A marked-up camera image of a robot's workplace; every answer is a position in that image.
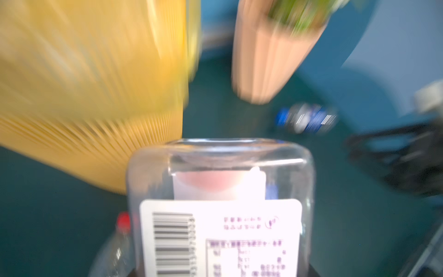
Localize yellow ribbed waste bin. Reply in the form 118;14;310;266
1;1;201;194

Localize red label water bottle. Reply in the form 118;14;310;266
88;212;136;277

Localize Pepsi bottle blue label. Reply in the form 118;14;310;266
275;103;339;134

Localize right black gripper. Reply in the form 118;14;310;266
346;121;443;197

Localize pink ribbed flower pot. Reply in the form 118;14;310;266
231;1;327;105

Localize square bottle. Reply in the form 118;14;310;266
126;138;316;277

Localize green white artificial flowers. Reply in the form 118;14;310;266
267;0;349;34

